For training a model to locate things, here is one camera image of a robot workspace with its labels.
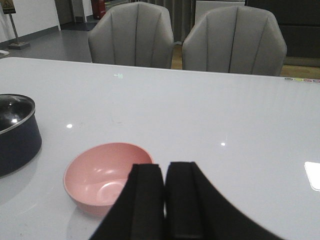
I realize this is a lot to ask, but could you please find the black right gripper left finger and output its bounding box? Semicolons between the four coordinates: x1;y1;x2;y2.
90;164;164;240

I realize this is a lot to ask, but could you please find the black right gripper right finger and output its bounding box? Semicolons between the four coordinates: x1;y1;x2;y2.
165;162;279;240

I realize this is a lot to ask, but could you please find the sign stand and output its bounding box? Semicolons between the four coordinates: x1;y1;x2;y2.
0;0;31;50

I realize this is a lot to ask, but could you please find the coloured sticker strip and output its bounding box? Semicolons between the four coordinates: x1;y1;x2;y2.
284;77;320;84

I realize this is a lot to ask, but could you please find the pink plastic bowl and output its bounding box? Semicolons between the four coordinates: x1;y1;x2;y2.
63;142;154;217

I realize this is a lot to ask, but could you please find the red trash bin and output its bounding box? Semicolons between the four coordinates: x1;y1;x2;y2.
91;0;106;20

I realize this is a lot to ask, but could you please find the grey upholstered chair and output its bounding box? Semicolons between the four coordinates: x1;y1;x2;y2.
182;6;287;76
88;1;174;69

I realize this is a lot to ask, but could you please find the right grey upholstered chair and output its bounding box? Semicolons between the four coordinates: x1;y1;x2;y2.
182;6;287;76

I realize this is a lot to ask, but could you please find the left grey upholstered chair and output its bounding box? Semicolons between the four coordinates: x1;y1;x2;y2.
88;1;174;69

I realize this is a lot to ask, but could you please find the dark blue saucepan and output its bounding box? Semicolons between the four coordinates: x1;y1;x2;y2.
0;93;43;178

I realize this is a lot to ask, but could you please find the glass lid with blue knob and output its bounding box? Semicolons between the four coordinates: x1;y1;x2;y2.
0;93;36;135

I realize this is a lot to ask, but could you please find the dark counter with white top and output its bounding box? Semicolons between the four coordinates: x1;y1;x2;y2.
246;0;320;59

